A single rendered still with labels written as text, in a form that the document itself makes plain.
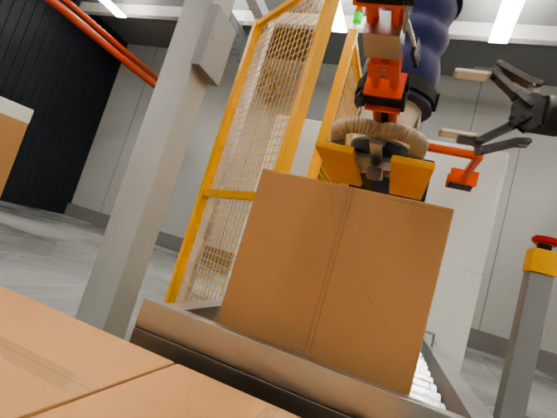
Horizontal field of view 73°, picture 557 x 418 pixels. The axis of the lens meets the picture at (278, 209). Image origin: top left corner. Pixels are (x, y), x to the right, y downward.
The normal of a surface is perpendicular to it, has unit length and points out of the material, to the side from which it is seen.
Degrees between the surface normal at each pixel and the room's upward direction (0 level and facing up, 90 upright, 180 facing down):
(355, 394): 90
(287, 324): 90
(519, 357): 90
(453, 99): 90
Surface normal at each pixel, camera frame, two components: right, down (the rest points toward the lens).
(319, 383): -0.28, -0.19
